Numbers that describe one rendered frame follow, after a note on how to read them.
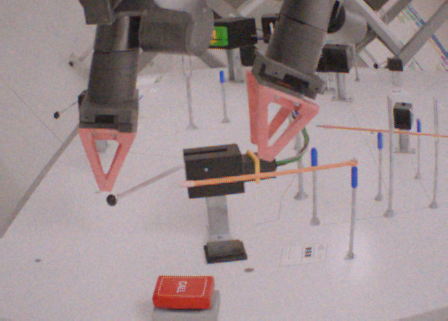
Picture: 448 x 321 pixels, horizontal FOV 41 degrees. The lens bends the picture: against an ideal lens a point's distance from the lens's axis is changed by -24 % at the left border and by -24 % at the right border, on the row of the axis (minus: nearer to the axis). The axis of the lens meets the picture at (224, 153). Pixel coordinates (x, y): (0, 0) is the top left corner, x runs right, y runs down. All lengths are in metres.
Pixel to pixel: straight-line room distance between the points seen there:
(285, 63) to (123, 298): 0.30
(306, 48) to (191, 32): 0.14
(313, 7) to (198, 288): 0.32
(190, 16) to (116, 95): 0.12
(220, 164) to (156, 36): 0.16
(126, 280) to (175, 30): 0.25
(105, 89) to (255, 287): 0.25
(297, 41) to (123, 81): 0.18
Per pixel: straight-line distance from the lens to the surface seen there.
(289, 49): 0.74
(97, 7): 0.67
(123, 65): 0.72
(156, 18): 0.68
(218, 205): 0.78
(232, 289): 0.67
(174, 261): 0.74
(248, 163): 0.76
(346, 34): 0.81
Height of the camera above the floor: 1.36
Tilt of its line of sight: 15 degrees down
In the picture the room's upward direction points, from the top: 47 degrees clockwise
